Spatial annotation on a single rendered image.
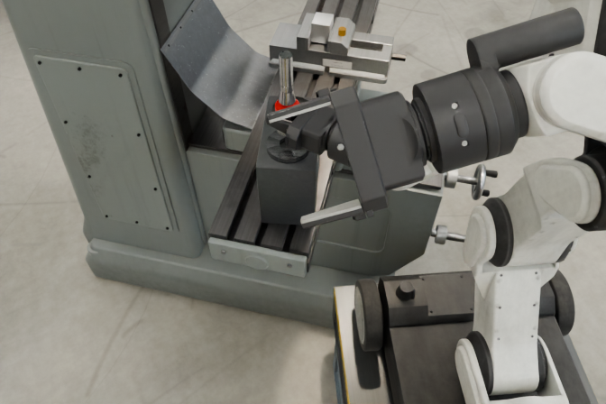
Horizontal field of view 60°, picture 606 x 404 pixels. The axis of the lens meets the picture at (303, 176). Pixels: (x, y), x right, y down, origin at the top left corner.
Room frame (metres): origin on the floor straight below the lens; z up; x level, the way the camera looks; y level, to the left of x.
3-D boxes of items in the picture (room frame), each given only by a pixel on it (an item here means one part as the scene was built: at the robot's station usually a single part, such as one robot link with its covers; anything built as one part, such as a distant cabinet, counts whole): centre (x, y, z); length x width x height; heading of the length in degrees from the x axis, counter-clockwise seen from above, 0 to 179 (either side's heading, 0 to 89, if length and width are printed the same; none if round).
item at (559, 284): (0.73, -0.71, 0.50); 0.20 x 0.05 x 0.20; 4
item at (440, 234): (0.93, -0.51, 0.52); 0.22 x 0.06 x 0.06; 77
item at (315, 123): (0.70, -0.05, 1.21); 0.13 x 0.12 x 0.10; 149
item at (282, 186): (0.80, 0.03, 1.04); 0.22 x 0.12 x 0.20; 176
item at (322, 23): (1.29, -0.06, 1.04); 0.06 x 0.05 x 0.06; 167
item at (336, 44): (1.28, -0.11, 1.03); 0.12 x 0.06 x 0.04; 167
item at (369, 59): (1.29, -0.08, 0.99); 0.35 x 0.15 x 0.11; 77
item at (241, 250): (1.22, -0.04, 0.90); 1.24 x 0.23 x 0.08; 167
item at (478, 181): (1.08, -0.52, 0.64); 0.16 x 0.12 x 0.12; 77
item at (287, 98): (0.75, 0.03, 1.30); 0.03 x 0.03 x 0.11
